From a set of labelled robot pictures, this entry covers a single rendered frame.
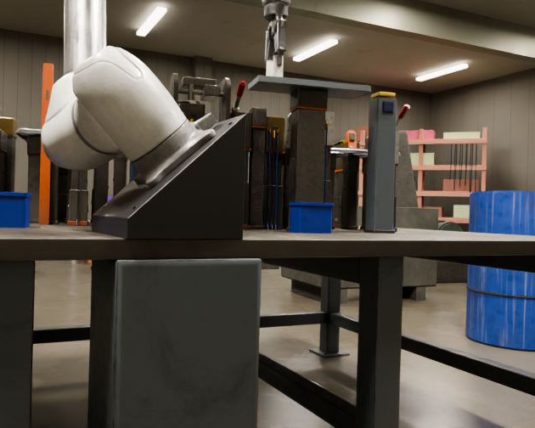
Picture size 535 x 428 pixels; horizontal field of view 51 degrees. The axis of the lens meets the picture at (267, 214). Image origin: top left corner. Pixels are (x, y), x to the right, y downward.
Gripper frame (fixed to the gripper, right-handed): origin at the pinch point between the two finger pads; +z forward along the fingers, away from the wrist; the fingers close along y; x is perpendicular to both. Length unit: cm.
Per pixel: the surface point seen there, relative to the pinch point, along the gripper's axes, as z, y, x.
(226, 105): 10.8, 6.7, 13.6
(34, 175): 34, 30, 72
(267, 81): 5.2, -6.9, 4.2
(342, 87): 4.7, -7.7, -19.9
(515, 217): 44, 100, -180
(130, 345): 70, -60, 46
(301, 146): 23.6, -4.0, -8.0
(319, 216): 45.0, -15.7, -10.0
